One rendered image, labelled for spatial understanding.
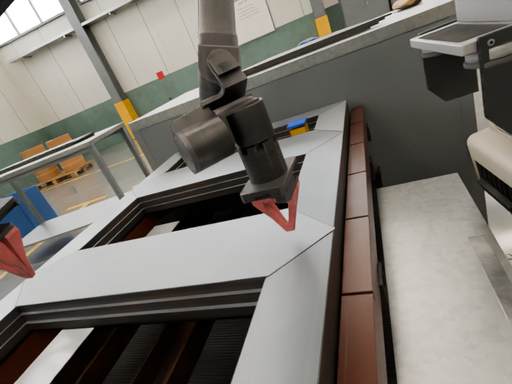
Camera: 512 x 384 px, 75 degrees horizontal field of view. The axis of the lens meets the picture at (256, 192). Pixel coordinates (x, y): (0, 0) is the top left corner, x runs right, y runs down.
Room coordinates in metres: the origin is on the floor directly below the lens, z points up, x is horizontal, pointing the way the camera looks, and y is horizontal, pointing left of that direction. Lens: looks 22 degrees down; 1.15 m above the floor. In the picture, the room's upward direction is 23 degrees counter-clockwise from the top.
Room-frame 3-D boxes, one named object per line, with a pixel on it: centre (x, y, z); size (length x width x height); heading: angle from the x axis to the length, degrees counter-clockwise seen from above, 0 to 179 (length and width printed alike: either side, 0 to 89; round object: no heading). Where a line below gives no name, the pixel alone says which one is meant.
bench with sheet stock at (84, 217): (3.52, 1.86, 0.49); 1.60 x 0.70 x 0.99; 78
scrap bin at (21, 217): (4.67, 3.14, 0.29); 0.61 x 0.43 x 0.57; 73
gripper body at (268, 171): (0.45, -0.03, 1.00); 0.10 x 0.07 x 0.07; 155
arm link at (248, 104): (0.45, -0.02, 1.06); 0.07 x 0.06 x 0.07; 110
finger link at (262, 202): (0.46, -0.03, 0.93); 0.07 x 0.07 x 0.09; 65
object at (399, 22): (1.55, -0.31, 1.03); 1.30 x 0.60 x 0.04; 65
